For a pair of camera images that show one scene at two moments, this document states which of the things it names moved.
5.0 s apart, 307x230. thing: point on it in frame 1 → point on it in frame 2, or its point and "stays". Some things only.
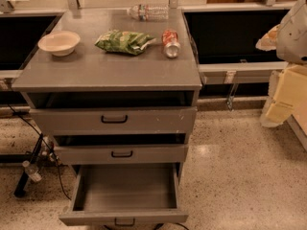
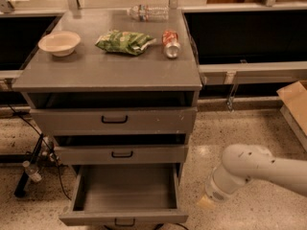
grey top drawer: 113,121 stays
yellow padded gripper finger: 269,41 → 205,203
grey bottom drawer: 126,194 stays
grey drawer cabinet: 116,85 stays
